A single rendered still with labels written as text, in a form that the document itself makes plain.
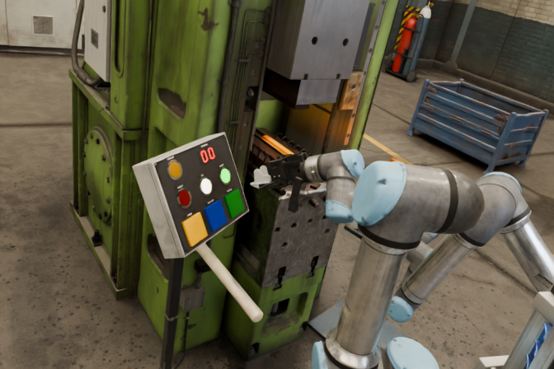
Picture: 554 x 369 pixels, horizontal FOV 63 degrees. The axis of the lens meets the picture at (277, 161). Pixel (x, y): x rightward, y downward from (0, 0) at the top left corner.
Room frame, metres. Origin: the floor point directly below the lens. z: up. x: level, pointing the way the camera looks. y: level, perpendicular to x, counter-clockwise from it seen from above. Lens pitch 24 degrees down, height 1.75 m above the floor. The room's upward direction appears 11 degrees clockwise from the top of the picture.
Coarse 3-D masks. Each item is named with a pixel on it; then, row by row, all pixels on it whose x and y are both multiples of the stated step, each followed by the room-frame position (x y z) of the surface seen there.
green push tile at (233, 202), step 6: (234, 192) 1.27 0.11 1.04; (228, 198) 1.23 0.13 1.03; (234, 198) 1.25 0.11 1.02; (240, 198) 1.28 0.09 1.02; (228, 204) 1.22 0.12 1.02; (234, 204) 1.24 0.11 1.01; (240, 204) 1.26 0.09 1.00; (228, 210) 1.21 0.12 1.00; (234, 210) 1.23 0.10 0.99; (240, 210) 1.25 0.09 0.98; (234, 216) 1.22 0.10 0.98
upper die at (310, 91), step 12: (276, 72) 1.69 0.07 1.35; (264, 84) 1.73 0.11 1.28; (276, 84) 1.68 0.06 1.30; (288, 84) 1.63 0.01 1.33; (300, 84) 1.58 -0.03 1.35; (312, 84) 1.61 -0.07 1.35; (324, 84) 1.65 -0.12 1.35; (336, 84) 1.69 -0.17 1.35; (288, 96) 1.62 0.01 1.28; (300, 96) 1.58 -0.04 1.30; (312, 96) 1.62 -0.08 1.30; (324, 96) 1.66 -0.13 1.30; (336, 96) 1.70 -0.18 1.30
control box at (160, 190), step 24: (192, 144) 1.22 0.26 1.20; (216, 144) 1.30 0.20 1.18; (144, 168) 1.06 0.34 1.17; (168, 168) 1.09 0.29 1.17; (192, 168) 1.17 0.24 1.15; (216, 168) 1.25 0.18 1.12; (144, 192) 1.06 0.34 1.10; (168, 192) 1.05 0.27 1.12; (192, 192) 1.12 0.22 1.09; (216, 192) 1.21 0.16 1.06; (240, 192) 1.30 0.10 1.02; (168, 216) 1.02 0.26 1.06; (240, 216) 1.25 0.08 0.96; (168, 240) 1.02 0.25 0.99
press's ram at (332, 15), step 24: (288, 0) 1.61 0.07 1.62; (312, 0) 1.56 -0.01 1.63; (336, 0) 1.63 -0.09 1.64; (360, 0) 1.71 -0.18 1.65; (288, 24) 1.59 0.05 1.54; (312, 24) 1.58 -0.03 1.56; (336, 24) 1.65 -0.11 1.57; (360, 24) 1.73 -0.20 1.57; (288, 48) 1.58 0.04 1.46; (312, 48) 1.59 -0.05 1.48; (336, 48) 1.67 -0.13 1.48; (288, 72) 1.56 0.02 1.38; (312, 72) 1.61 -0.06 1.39; (336, 72) 1.68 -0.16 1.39
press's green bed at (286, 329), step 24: (240, 264) 1.64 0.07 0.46; (264, 288) 1.52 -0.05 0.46; (288, 288) 1.61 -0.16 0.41; (312, 288) 1.73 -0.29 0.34; (240, 312) 1.60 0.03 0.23; (264, 312) 1.55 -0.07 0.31; (288, 312) 1.71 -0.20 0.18; (240, 336) 1.58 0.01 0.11; (264, 336) 1.57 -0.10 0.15; (288, 336) 1.67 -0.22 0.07
